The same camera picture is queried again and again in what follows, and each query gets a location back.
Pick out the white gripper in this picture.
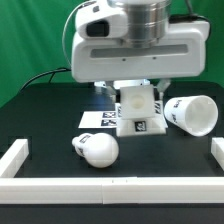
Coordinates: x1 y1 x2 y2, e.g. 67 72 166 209
71 21 210 102

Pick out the white lamp bulb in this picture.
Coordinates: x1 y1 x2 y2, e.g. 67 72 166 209
72 133 119 168

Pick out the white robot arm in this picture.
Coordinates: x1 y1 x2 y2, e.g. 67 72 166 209
71 0 210 83

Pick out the white marker sheet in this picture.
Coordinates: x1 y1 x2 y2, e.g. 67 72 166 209
79 111 116 129

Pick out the white right fence bar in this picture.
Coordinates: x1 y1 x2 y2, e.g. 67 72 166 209
211 137 224 171

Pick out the white fence bar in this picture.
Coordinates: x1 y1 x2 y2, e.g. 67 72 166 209
0 139 29 178
0 177 224 204
211 137 224 171

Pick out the white front fence bar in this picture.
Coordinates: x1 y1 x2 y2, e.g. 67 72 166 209
0 177 224 204

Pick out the white left fence bar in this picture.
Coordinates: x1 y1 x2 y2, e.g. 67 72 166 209
0 139 29 178

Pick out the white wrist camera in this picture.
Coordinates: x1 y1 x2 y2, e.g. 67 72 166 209
75 0 128 39

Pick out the black cable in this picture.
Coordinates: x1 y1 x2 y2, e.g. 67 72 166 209
20 67 72 92

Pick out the grey thin cable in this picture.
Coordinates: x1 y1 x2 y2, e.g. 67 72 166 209
61 0 93 69

